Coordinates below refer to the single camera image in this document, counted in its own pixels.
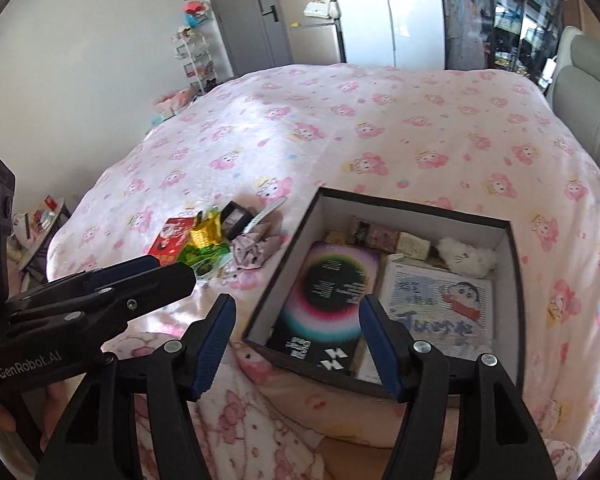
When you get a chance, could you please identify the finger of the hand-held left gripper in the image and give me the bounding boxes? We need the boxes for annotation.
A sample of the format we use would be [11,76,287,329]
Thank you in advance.
[7,261,197,343]
[5,255,162,311]

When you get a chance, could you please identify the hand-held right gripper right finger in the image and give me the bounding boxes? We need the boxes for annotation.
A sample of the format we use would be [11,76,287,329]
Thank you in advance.
[358,294,561,480]

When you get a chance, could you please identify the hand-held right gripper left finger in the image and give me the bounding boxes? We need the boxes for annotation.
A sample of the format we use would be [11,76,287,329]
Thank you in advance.
[35,294,237,480]

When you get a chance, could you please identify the green corn packet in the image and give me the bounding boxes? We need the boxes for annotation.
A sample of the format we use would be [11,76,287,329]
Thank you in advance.
[177,205,231,281]

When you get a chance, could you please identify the pink patterned cloth pouch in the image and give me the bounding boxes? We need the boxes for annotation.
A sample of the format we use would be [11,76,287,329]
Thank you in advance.
[230,220,281,272]

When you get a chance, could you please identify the black storage box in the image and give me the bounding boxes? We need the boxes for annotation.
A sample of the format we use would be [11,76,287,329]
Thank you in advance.
[241,187,527,403]

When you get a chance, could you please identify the person's left hand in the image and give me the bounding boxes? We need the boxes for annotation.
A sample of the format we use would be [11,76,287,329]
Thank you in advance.
[0,379,83,458]

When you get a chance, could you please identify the red snack packet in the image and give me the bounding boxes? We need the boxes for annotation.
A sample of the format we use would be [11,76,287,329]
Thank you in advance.
[147,217,201,267]

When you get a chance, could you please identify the pink fleece pajama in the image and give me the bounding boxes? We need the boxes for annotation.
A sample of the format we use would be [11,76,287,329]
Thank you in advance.
[100,332,581,480]

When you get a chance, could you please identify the black album with circle print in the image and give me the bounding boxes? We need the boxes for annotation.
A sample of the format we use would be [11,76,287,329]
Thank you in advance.
[266,241,383,375]

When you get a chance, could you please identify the small side table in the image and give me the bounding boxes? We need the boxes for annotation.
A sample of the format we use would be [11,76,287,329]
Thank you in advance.
[12,197,73,281]

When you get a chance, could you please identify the small black box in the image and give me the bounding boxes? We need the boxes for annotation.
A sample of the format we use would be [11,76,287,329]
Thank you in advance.
[219,201,256,238]

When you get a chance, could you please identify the cream tube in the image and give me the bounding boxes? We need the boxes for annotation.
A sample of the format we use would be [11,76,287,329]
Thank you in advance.
[397,232,435,262]

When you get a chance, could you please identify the brown sachet packet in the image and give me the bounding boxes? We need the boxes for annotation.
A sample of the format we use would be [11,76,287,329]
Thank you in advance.
[350,216,402,252]

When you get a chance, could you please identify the person's leg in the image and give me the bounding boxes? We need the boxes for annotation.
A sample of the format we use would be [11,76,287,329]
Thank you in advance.
[320,440,396,480]

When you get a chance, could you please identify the white plush toy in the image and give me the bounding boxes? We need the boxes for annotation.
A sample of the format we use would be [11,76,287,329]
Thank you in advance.
[434,236,498,277]

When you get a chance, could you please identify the white slim clip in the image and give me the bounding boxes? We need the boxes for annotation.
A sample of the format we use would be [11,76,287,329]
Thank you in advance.
[243,197,287,233]

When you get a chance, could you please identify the pink floor cushion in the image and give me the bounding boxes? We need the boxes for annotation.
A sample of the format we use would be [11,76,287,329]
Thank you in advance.
[152,87,196,121]

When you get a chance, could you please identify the white shelf rack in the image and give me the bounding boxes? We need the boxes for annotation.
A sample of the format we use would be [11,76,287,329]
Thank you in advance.
[172,27,218,96]

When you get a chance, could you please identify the pink printed blanket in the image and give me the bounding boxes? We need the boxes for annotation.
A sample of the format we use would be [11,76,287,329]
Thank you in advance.
[45,62,600,480]

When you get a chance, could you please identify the grey wardrobe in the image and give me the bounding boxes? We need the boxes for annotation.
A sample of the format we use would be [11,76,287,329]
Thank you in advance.
[200,0,293,78]

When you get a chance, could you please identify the silver fridge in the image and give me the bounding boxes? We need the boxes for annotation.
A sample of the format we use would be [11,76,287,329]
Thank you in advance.
[278,0,346,66]

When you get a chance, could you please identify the grey padded headboard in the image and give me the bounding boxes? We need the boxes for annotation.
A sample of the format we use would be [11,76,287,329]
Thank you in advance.
[545,27,600,186]

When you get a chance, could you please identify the white wardrobe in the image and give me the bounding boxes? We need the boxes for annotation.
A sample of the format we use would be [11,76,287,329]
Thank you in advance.
[327,0,446,70]

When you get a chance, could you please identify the glass display cabinet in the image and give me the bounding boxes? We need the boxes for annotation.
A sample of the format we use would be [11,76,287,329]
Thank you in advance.
[437,0,566,86]

